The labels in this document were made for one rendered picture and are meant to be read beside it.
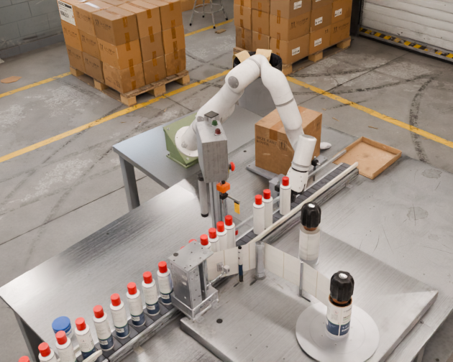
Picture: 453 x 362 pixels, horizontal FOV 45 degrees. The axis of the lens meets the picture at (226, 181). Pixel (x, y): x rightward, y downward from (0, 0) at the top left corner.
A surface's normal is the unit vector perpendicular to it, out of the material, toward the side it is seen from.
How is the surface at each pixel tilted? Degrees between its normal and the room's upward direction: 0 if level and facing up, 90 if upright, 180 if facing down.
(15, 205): 0
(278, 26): 90
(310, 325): 0
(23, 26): 90
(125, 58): 90
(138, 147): 0
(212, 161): 90
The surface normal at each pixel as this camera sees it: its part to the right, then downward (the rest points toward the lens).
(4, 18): 0.65, 0.41
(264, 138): -0.61, 0.47
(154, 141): -0.04, -0.82
